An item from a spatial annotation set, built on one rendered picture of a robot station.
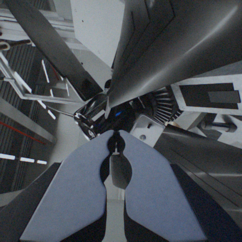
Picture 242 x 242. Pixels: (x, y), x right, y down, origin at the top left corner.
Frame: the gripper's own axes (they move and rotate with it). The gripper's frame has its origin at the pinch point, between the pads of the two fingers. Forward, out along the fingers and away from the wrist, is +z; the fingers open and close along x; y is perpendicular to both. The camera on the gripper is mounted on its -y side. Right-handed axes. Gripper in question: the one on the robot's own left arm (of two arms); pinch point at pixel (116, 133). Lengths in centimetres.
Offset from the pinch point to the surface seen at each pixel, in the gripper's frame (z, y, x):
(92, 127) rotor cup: 19.0, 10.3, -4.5
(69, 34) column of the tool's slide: 90, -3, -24
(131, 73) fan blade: 8.3, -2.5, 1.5
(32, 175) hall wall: 847, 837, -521
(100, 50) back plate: 62, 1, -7
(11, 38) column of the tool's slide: 90, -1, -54
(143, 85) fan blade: 5.5, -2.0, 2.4
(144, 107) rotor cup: 24.0, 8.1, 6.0
